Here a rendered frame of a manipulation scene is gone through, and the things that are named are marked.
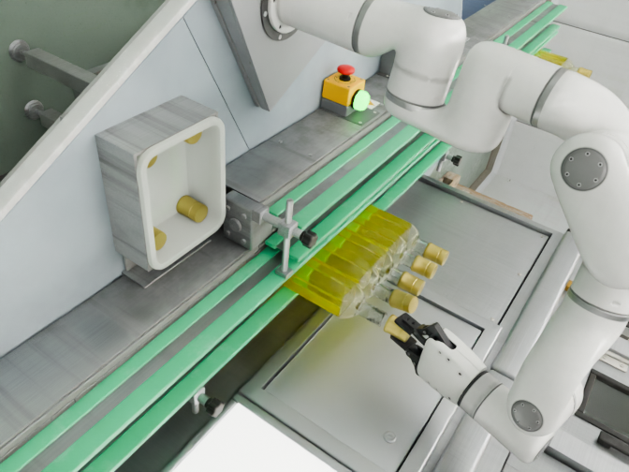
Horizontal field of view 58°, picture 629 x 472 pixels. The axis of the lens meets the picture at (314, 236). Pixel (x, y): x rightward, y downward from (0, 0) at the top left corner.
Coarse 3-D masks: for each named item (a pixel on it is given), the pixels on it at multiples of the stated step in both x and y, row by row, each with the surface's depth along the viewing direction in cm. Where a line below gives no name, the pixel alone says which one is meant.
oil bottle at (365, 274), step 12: (324, 252) 111; (336, 252) 112; (324, 264) 110; (336, 264) 109; (348, 264) 109; (360, 264) 110; (348, 276) 108; (360, 276) 107; (372, 276) 108; (372, 288) 107
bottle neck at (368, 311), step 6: (360, 306) 104; (366, 306) 104; (372, 306) 104; (360, 312) 104; (366, 312) 103; (372, 312) 103; (378, 312) 103; (384, 312) 103; (366, 318) 104; (372, 318) 103; (378, 318) 102; (384, 318) 104; (378, 324) 103
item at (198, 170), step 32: (192, 128) 83; (224, 128) 89; (160, 160) 91; (192, 160) 96; (224, 160) 93; (160, 192) 94; (192, 192) 100; (224, 192) 97; (160, 224) 97; (192, 224) 99; (160, 256) 92
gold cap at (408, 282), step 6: (402, 276) 110; (408, 276) 110; (414, 276) 110; (402, 282) 110; (408, 282) 110; (414, 282) 109; (420, 282) 109; (402, 288) 111; (408, 288) 110; (414, 288) 109; (420, 288) 110; (414, 294) 110
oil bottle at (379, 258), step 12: (336, 240) 115; (348, 240) 115; (360, 240) 115; (348, 252) 113; (360, 252) 113; (372, 252) 113; (384, 252) 113; (372, 264) 111; (384, 264) 111; (384, 276) 112
